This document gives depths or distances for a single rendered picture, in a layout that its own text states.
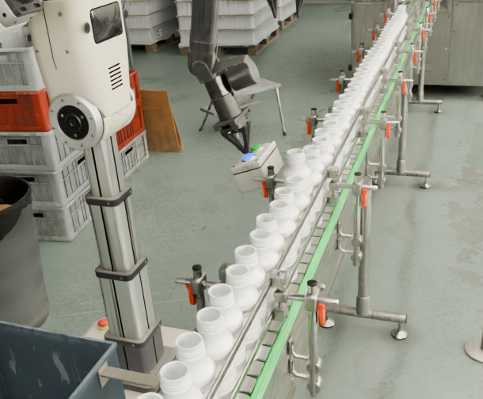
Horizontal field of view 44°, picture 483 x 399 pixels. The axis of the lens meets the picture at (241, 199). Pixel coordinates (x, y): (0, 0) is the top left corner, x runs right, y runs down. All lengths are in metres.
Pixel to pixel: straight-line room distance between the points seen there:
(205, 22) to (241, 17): 6.22
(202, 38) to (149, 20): 6.81
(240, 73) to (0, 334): 0.76
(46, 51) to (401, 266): 2.10
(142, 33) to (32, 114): 5.01
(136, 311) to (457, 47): 4.25
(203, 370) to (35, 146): 2.70
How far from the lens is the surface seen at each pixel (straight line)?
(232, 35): 7.66
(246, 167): 1.46
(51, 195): 3.53
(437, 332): 2.74
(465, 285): 3.05
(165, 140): 4.66
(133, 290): 1.92
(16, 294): 2.81
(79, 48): 1.58
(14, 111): 3.43
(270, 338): 1.07
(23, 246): 2.73
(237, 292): 0.95
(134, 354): 2.06
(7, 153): 3.54
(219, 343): 0.86
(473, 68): 5.68
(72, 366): 1.29
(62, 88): 1.66
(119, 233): 1.83
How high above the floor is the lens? 1.67
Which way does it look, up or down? 26 degrees down
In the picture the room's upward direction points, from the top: 4 degrees counter-clockwise
